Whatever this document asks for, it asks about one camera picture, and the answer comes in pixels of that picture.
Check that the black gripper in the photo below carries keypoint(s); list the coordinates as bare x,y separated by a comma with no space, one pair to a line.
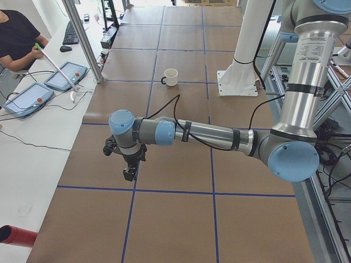
132,159

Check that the white smiley mug black handle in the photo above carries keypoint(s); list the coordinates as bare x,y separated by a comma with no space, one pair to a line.
170,77

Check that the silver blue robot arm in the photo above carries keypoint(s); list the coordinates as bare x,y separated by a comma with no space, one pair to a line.
287,148

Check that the brown paper table cover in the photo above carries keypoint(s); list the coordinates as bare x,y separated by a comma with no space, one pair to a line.
189,203

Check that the far blue teach pendant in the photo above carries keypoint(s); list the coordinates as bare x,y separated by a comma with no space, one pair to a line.
73,71

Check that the blue teach pendant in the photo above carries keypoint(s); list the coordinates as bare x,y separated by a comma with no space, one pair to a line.
30,100
73,71

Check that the near blue teach pendant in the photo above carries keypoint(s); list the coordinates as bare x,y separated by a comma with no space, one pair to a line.
30,100

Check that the red fire extinguisher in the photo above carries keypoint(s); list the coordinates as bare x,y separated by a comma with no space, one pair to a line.
17,236

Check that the black computer mouse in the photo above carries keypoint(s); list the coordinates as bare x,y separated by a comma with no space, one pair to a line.
65,48

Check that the black keyboard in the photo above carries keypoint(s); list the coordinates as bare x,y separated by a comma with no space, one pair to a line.
70,36

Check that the seated person in black shirt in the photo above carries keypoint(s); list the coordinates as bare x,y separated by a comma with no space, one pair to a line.
18,39

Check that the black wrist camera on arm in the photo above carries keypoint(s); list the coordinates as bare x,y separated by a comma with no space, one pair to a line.
111,146

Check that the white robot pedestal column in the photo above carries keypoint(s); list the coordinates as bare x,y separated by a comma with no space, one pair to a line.
239,78

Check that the white stick with green handle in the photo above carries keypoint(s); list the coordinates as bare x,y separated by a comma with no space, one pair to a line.
38,47

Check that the aluminium frame post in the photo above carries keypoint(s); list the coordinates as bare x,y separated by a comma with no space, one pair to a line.
82,36

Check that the aluminium truss frame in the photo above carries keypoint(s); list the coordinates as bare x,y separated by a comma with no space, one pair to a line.
324,198

